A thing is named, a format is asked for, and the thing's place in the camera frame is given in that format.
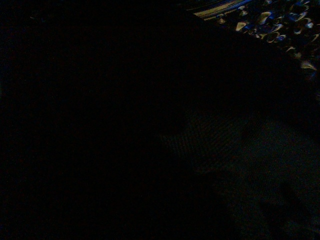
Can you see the navy knitted garment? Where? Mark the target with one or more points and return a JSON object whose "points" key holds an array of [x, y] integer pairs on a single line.
{"points": [[137, 120]]}

